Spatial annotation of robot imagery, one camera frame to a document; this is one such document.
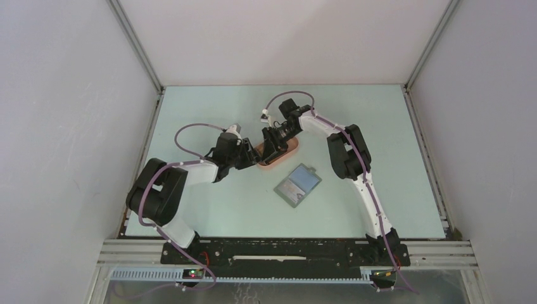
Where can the aluminium frame rail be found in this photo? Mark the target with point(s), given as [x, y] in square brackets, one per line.
[150, 271]

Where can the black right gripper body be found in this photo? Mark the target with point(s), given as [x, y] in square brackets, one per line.
[286, 132]

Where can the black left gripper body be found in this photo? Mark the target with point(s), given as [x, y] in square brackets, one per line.
[235, 160]

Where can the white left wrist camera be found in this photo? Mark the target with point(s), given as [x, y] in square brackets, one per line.
[234, 129]

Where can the pink oval tray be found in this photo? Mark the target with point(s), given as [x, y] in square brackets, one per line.
[293, 148]

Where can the left controller board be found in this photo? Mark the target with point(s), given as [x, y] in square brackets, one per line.
[195, 274]

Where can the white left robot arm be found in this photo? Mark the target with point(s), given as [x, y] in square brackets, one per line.
[156, 194]

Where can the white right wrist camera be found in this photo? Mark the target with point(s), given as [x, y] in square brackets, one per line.
[266, 118]

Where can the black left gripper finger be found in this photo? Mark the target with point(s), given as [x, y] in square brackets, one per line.
[249, 153]
[248, 162]

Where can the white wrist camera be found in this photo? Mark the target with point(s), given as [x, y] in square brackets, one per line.
[266, 118]
[234, 129]

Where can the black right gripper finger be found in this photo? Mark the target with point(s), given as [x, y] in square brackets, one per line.
[279, 147]
[268, 144]

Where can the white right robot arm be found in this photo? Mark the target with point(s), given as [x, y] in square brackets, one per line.
[349, 157]

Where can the right controller board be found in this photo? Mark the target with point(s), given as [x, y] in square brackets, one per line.
[383, 275]

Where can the silver VIP credit card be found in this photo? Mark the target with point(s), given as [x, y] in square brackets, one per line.
[292, 191]

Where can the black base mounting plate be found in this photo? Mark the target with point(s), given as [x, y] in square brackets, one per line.
[292, 258]

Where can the controller board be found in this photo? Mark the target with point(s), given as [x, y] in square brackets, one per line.
[383, 275]
[195, 274]

